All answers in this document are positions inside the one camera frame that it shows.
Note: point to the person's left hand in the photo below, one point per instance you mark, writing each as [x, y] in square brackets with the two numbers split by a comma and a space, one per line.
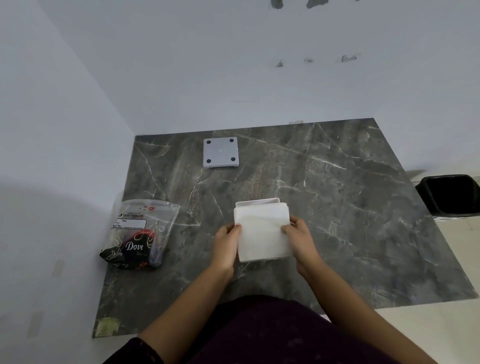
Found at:
[224, 247]

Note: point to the person's dark maroon clothing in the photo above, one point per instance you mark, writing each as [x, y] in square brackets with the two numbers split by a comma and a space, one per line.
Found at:
[270, 332]

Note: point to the grey square scale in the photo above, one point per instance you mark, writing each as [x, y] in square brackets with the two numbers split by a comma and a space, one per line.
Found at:
[220, 152]

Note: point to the person's left forearm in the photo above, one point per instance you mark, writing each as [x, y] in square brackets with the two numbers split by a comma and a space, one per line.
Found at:
[180, 311]

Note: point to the person's left thumb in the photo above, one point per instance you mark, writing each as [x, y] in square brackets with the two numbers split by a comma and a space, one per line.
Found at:
[235, 228]

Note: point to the person's right hand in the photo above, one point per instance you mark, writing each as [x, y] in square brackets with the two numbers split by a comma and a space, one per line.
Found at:
[303, 243]

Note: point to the person's right thumb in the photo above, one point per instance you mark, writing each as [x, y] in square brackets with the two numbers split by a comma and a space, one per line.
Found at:
[286, 229]

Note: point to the clear plastic pouch with packets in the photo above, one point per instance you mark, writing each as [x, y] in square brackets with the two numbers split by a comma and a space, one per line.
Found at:
[139, 234]

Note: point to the person's right forearm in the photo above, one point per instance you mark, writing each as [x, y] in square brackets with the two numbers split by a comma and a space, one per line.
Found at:
[360, 315]

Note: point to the black waste bin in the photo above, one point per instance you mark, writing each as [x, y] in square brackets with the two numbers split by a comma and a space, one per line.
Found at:
[448, 195]

